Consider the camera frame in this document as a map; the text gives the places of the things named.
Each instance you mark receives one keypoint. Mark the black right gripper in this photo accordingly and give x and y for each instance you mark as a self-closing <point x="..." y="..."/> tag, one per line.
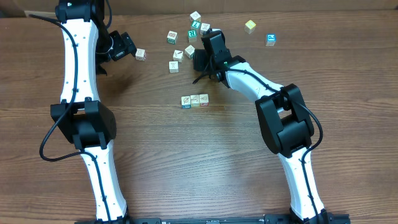
<point x="199" y="56"/>

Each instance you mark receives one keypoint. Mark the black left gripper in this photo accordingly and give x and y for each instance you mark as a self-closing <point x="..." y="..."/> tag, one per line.
<point x="124" y="45"/>

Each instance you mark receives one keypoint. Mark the red Q wooden block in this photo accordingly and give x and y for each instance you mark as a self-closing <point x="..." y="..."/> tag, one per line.
<point x="204" y="100"/>

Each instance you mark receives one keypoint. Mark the yellow-edged wooden block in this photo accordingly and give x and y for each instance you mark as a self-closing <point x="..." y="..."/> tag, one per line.
<point x="195" y="100"/>

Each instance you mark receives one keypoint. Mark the blue-edged wooden block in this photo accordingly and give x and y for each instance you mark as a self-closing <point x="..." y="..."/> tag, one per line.
<point x="186" y="102"/>

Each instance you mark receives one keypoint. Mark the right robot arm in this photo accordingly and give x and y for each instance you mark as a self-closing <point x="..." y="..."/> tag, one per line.
<point x="286" y="124"/>

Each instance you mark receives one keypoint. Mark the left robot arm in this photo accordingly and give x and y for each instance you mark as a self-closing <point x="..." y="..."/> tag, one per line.
<point x="82" y="118"/>

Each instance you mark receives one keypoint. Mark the green-sided tilted wooden block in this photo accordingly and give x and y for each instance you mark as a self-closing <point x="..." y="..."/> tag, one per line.
<point x="189" y="51"/>

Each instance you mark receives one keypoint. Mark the red-sided left wooden block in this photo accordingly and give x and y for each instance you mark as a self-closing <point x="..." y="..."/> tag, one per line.
<point x="141" y="54"/>

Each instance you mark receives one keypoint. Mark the wooden block red picture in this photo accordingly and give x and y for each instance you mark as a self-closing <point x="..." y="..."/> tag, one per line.
<point x="178" y="56"/>

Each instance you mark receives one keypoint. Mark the green R wooden block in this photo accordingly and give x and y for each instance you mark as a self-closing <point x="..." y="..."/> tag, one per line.
<point x="192" y="35"/>

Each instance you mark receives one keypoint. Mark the plain wooden block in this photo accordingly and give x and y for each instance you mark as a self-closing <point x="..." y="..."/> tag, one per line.
<point x="173" y="67"/>

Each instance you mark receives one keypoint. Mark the blue-sided wooden block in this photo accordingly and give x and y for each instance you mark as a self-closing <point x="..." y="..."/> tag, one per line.
<point x="204" y="28"/>

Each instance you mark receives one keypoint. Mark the green L wooden block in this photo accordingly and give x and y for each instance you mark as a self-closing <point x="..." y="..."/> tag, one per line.
<point x="195" y="25"/>

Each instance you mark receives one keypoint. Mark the green B wooden block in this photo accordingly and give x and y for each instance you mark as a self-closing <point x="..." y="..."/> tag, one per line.
<point x="172" y="37"/>

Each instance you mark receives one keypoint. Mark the brown cardboard backdrop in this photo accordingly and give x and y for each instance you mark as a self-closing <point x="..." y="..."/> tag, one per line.
<point x="139" y="7"/>

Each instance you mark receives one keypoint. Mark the top wooden letter block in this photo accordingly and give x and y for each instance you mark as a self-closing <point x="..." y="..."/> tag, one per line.
<point x="195" y="16"/>

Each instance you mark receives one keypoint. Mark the yellow top wooden block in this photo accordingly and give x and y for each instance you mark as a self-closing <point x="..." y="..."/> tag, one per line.
<point x="250" y="26"/>

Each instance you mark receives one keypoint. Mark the blue P wooden block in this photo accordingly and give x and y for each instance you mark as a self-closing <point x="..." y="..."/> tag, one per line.
<point x="270" y="40"/>

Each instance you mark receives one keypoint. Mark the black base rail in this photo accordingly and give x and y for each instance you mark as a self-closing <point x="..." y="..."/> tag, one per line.
<point x="214" y="221"/>

